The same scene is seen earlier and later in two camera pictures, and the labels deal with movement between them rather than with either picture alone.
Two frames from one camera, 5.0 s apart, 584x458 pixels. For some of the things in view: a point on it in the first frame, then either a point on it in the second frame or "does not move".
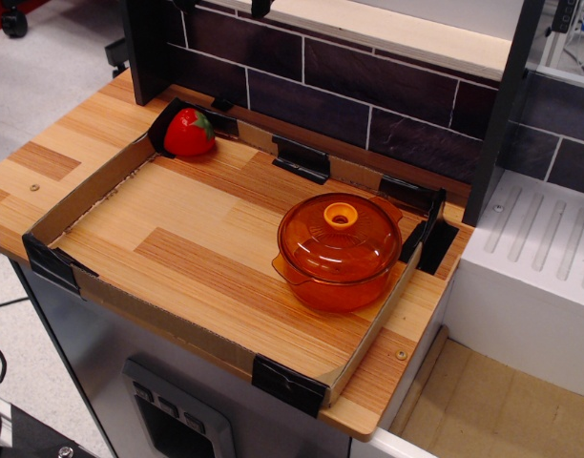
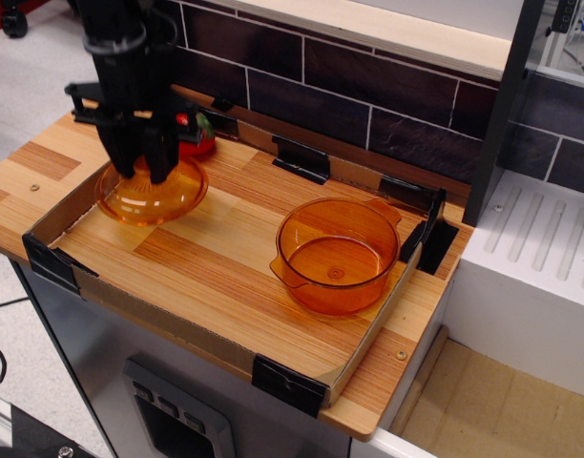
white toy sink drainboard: [525, 292] does not move
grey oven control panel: [176, 422] does not move
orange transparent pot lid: [339, 238] → [140, 200]
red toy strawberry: [188, 132] does not move
